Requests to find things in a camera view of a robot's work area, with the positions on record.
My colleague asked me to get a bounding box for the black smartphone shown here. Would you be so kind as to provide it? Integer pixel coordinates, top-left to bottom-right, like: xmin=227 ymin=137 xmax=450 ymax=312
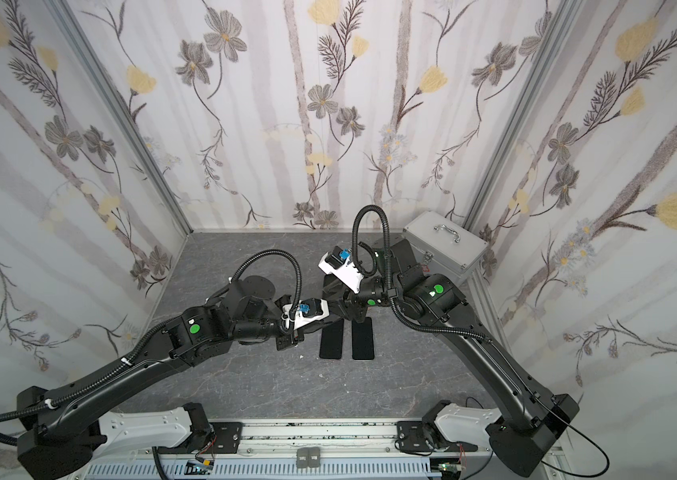
xmin=352 ymin=317 xmax=376 ymax=361

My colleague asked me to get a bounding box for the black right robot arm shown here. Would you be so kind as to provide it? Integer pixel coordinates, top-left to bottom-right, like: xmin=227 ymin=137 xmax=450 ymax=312
xmin=320 ymin=204 xmax=580 ymax=478

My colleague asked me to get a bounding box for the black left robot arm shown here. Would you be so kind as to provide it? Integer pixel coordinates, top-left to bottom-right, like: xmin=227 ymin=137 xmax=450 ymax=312
xmin=0 ymin=249 xmax=328 ymax=479

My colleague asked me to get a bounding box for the silver aluminium case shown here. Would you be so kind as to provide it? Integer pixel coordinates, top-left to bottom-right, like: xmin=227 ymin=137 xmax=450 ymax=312
xmin=402 ymin=211 xmax=489 ymax=287

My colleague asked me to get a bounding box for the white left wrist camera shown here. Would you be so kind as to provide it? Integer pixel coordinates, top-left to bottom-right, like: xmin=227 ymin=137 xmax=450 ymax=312
xmin=282 ymin=299 xmax=330 ymax=332

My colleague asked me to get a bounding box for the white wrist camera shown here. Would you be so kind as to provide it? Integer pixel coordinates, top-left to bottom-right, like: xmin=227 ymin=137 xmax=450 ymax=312
xmin=282 ymin=299 xmax=330 ymax=332
xmin=318 ymin=246 xmax=364 ymax=294

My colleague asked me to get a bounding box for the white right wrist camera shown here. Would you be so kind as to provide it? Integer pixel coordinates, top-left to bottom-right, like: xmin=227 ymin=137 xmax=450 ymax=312
xmin=318 ymin=246 xmax=364 ymax=294

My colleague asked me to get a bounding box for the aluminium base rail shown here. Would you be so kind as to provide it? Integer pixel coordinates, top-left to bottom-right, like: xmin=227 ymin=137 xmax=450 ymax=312
xmin=73 ymin=418 xmax=516 ymax=479

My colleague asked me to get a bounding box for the white slotted cable duct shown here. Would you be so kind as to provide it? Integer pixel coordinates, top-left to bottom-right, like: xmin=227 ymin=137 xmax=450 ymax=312
xmin=84 ymin=458 xmax=443 ymax=480

